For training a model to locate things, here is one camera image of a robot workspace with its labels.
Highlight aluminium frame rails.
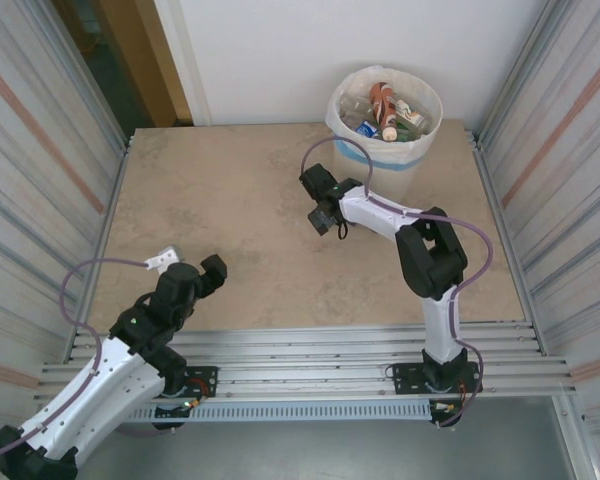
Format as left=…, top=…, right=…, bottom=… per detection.
left=39, top=322, right=579, bottom=401

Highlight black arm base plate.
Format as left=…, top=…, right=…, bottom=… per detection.
left=154, top=366, right=220, bottom=401
left=389, top=360, right=481, bottom=397

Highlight striped enclosure side panel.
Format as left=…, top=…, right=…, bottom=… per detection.
left=0, top=0, right=131, bottom=381
left=472, top=0, right=600, bottom=401

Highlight white round waste bin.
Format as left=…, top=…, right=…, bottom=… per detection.
left=325, top=64, right=444, bottom=201

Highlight clear bottle blue cap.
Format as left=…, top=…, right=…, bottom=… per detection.
left=338, top=93, right=375, bottom=126

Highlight white bag lined bin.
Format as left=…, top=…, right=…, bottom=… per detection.
left=324, top=64, right=444, bottom=171

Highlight clear bottle crane label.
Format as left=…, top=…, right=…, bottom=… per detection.
left=396, top=98, right=428, bottom=129

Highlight wooden door frame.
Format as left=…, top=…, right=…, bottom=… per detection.
left=97, top=0, right=194, bottom=127

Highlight white door trim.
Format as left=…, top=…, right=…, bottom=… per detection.
left=152, top=0, right=214, bottom=127

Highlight grey slotted cable duct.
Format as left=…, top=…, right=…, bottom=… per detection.
left=113, top=399, right=431, bottom=424

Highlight dark glass door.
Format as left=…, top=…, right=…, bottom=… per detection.
left=49, top=0, right=157, bottom=144

